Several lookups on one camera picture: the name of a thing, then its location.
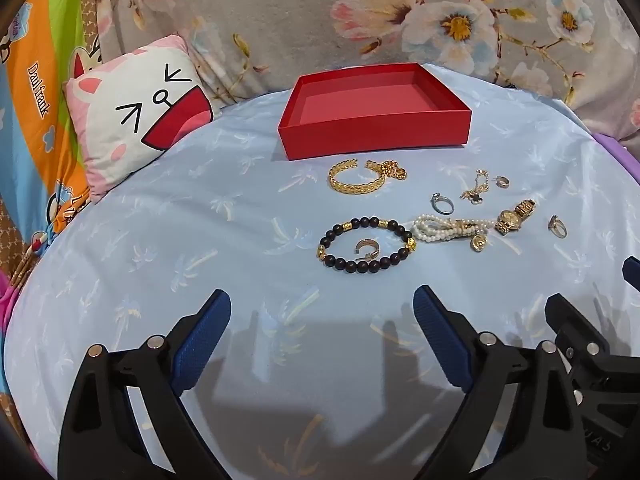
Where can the red cardboard tray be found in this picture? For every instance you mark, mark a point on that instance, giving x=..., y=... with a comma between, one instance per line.
x=382, y=107

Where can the white cat face pillow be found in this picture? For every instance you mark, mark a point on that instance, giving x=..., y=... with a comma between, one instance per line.
x=129, y=111

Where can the small gold hoop earring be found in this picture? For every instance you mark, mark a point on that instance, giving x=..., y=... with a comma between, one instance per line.
x=367, y=250

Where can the grey floral fleece blanket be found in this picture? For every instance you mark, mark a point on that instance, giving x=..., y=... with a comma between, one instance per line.
x=582, y=52

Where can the gold cuff bangle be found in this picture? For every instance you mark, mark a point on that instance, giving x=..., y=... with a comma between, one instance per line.
x=347, y=177

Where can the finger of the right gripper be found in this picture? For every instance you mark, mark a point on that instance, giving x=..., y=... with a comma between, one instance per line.
x=631, y=272
x=568, y=323

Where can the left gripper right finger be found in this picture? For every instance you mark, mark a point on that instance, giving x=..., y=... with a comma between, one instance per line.
x=543, y=438

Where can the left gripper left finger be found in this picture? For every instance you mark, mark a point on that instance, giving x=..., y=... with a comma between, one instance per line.
x=100, y=437

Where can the gold wristwatch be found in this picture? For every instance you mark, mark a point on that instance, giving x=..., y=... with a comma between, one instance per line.
x=511, y=220

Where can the colourful cartoon bedsheet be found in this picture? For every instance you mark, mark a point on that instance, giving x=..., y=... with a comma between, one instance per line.
x=43, y=182

